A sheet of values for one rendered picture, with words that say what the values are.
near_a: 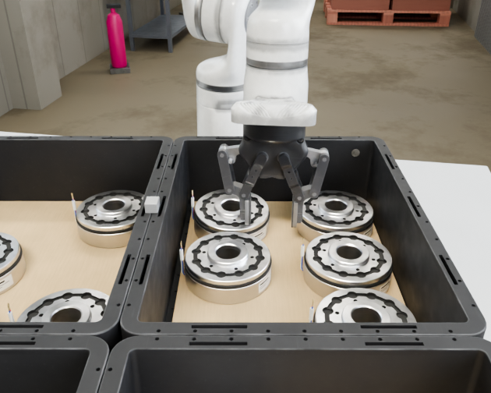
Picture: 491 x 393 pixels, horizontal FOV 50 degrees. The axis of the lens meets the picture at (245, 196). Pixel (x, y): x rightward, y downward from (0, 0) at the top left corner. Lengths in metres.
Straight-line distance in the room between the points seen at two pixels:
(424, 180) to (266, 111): 0.69
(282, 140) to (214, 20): 0.28
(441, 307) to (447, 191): 0.66
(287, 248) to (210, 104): 0.30
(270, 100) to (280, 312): 0.23
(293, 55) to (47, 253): 0.40
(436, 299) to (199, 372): 0.24
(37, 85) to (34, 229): 3.02
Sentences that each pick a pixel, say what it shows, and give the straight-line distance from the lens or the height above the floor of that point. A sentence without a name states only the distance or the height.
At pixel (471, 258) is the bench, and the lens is 0.97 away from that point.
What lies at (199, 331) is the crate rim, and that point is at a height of 0.93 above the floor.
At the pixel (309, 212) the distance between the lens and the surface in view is 0.72.
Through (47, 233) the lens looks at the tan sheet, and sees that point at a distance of 0.77.
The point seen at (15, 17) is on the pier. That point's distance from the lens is 3.69.
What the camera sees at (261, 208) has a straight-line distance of 0.72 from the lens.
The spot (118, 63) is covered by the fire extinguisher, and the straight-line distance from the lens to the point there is 4.47.
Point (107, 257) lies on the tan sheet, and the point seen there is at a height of 0.83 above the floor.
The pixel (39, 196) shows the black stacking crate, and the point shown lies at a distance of 0.85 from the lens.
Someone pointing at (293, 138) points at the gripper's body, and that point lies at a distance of 0.61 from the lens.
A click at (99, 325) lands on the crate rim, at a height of 0.93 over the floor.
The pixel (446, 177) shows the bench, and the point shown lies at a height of 0.70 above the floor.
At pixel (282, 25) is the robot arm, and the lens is 0.58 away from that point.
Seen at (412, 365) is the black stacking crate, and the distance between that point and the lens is 0.45.
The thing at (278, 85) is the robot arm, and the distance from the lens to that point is 0.59.
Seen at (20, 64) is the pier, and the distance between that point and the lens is 3.77.
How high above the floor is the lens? 1.23
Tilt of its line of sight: 30 degrees down
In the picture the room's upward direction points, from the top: straight up
